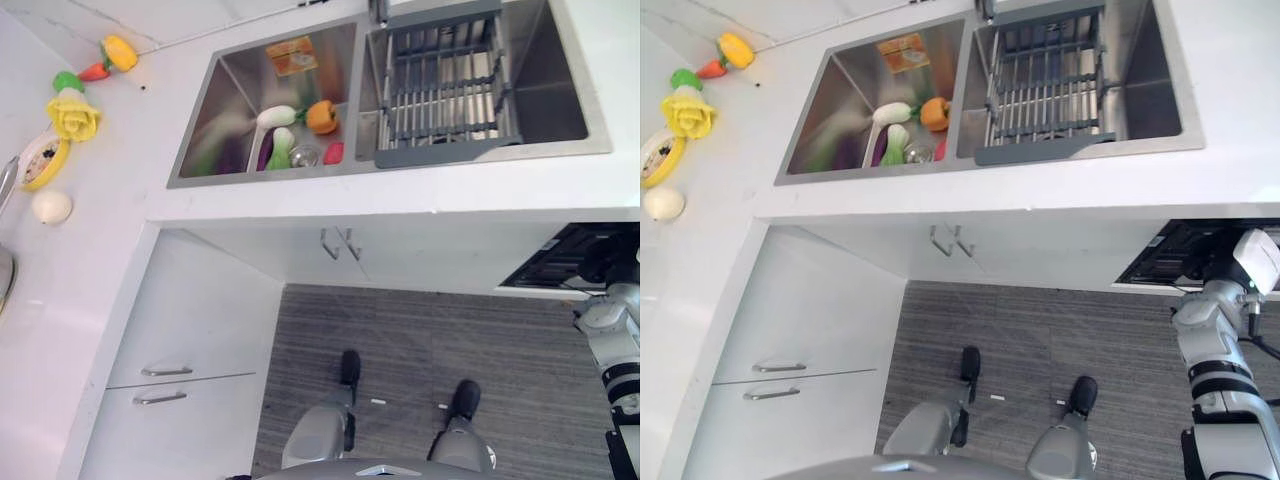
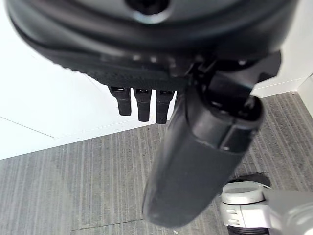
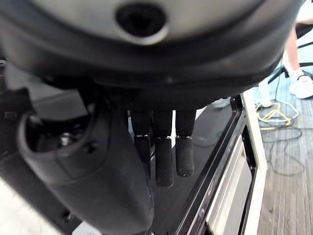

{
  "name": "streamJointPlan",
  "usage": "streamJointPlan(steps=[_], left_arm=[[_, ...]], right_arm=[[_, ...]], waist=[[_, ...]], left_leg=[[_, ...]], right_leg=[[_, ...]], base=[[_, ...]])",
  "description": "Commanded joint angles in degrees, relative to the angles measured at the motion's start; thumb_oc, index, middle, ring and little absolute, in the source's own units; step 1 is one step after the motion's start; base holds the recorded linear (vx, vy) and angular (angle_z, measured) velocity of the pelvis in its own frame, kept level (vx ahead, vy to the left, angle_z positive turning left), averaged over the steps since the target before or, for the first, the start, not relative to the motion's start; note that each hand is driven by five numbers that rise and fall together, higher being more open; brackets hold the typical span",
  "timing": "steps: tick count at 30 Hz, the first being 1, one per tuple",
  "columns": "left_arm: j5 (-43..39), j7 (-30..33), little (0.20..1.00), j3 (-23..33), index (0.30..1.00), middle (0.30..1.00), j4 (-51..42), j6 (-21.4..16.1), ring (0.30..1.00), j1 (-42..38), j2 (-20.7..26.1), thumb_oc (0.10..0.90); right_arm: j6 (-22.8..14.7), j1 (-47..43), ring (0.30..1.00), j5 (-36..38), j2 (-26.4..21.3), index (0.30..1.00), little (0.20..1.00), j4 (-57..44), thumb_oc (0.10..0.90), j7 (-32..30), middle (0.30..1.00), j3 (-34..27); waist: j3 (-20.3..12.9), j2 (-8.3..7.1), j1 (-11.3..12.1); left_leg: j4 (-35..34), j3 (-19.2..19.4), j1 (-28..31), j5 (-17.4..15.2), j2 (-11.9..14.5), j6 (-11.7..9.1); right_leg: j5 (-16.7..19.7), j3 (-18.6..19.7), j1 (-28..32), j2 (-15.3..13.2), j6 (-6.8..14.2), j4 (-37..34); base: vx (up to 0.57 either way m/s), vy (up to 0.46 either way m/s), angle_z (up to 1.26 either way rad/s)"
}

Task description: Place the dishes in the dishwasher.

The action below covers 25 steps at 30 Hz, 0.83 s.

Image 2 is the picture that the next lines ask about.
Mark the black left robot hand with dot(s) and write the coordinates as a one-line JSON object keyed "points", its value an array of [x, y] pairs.
{"points": [[171, 49]]}

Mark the white cabinet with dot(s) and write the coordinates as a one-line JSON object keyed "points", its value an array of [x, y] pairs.
{"points": [[61, 102]]}

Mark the silver robot leg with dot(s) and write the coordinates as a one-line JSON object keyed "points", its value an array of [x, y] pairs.
{"points": [[264, 208]]}

